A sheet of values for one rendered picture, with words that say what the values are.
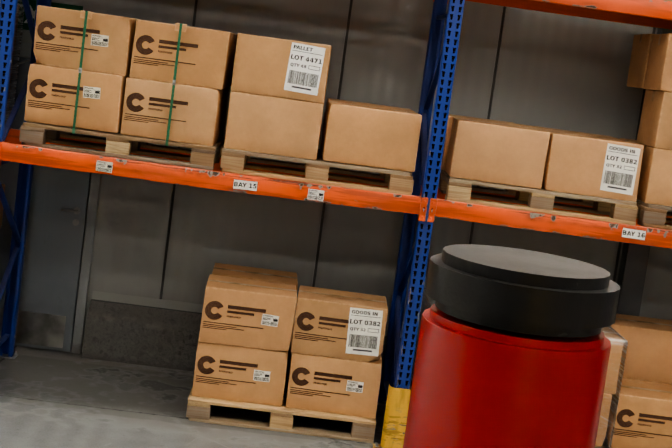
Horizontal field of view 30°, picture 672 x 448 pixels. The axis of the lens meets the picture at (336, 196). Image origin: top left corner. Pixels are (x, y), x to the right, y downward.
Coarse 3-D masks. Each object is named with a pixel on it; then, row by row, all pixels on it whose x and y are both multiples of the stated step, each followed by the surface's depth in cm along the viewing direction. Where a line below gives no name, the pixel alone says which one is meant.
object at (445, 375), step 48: (432, 336) 32; (480, 336) 31; (528, 336) 31; (432, 384) 32; (480, 384) 31; (528, 384) 31; (576, 384) 31; (432, 432) 32; (480, 432) 31; (528, 432) 31; (576, 432) 31
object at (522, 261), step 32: (448, 256) 32; (480, 256) 33; (512, 256) 33; (544, 256) 34; (448, 288) 32; (480, 288) 31; (512, 288) 31; (544, 288) 31; (576, 288) 31; (608, 288) 32; (480, 320) 31; (512, 320) 31; (544, 320) 31; (576, 320) 31; (608, 320) 32
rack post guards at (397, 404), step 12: (396, 396) 785; (408, 396) 786; (396, 408) 786; (408, 408) 787; (384, 420) 791; (396, 420) 787; (384, 432) 790; (396, 432) 788; (384, 444) 789; (396, 444) 789
